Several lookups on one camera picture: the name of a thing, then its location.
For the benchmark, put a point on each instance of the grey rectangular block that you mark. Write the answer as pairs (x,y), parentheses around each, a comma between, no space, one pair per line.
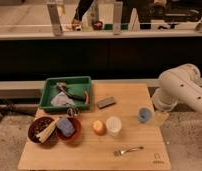
(106,102)

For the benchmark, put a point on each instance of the blue sponge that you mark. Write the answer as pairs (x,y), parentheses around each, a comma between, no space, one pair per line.
(66,127)

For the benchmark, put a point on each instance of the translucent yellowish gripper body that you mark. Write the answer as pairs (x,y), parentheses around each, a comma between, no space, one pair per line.
(160,118)

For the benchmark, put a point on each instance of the white paper cup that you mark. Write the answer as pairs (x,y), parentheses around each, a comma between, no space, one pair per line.
(113,125)

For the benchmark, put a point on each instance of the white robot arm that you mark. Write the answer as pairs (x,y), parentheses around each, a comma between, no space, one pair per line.
(176,84)

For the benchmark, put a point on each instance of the orange red bowl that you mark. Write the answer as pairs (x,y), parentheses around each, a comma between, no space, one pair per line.
(76,123)

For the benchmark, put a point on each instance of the pale corn husk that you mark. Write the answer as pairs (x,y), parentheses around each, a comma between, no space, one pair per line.
(43,136)

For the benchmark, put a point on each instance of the green cloth in tray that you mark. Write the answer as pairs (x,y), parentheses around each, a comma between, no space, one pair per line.
(77,90)

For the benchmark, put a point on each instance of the green plastic tray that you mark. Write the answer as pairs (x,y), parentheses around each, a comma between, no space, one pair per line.
(50,91)

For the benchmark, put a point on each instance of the grey blue cloth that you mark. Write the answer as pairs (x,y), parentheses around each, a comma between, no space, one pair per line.
(62,99)

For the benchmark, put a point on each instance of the blue plastic cup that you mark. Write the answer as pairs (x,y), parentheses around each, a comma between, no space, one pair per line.
(144,115)

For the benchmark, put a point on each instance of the silver metal fork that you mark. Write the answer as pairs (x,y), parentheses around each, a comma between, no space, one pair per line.
(122,152)

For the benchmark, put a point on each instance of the dark brown bowl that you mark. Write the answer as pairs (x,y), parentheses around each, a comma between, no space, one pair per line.
(38,126)

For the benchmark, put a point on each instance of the wooden board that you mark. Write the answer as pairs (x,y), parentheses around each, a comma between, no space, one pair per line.
(95,153)

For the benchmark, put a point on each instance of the small metal clip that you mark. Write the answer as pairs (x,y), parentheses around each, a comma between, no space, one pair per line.
(73,111)

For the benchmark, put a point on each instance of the metal tool in tray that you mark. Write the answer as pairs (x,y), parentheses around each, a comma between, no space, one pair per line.
(62,87)

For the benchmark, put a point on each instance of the small orange fruit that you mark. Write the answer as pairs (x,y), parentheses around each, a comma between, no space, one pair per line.
(99,127)

